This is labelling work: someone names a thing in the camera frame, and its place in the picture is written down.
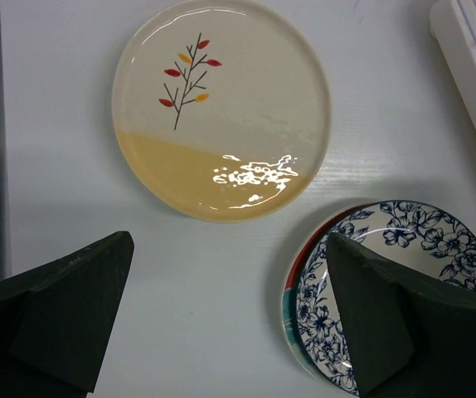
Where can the tan plate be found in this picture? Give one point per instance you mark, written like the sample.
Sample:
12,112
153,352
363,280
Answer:
221,109

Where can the black patterned plate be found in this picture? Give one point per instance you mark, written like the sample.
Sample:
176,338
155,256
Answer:
415,234

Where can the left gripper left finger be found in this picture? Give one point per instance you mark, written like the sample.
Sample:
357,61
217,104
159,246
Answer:
56,320

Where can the red blue floral plate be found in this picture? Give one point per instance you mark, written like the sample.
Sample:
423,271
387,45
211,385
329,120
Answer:
292,276

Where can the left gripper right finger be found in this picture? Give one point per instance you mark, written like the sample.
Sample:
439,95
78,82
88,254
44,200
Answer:
408,334

